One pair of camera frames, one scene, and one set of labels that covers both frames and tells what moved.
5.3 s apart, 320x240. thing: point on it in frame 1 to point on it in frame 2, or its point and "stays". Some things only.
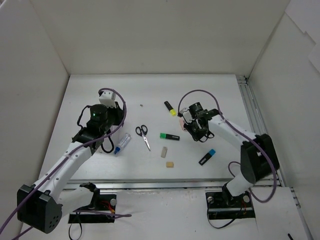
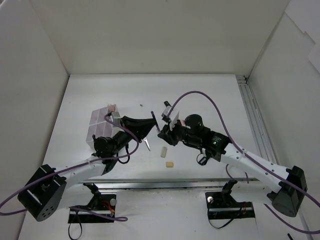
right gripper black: x=192 y=127 to x=172 y=135
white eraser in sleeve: x=164 y=152 stays
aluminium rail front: x=167 y=184 stays
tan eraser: x=169 y=164 stays
